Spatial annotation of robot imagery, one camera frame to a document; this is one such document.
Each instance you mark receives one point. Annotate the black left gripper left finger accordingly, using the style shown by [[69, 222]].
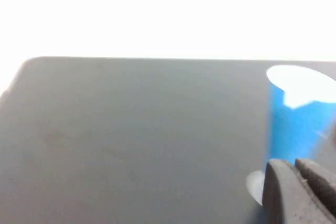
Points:
[[283, 197]]

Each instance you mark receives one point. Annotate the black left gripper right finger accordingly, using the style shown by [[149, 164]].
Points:
[[320, 179]]

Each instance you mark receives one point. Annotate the blue taped clear measuring glass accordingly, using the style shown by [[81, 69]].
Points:
[[294, 129]]

